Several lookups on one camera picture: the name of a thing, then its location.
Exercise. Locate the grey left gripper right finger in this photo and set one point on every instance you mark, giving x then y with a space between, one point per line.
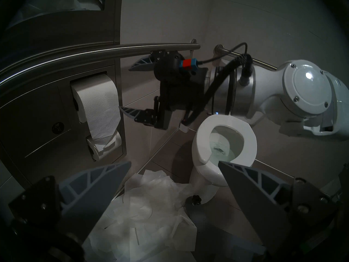
261 204

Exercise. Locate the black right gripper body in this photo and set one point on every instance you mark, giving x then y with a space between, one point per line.
180 86

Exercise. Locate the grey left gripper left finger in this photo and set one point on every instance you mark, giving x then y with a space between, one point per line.
90 198

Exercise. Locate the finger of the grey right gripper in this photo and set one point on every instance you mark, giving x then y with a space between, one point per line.
144 116
144 63

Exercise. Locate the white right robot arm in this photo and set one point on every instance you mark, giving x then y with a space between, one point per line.
302 86

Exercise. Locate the large toilet paper roll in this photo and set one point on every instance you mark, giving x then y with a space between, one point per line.
98 106

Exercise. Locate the small toilet paper roll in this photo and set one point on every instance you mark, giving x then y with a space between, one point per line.
107 148

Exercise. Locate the white toilet seat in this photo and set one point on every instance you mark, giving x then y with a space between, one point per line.
201 138

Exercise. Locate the pile of paper seat covers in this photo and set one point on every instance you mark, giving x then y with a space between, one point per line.
147 209

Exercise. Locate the white toilet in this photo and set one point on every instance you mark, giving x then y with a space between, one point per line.
201 182

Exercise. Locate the long steel grab bar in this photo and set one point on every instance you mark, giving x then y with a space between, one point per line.
81 54

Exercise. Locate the black star knob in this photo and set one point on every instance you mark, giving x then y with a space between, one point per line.
196 199

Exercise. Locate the short steel grab bar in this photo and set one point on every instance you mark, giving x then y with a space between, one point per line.
261 62

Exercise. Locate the stainless steel wall dispenser panel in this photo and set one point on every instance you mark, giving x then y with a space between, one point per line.
41 114

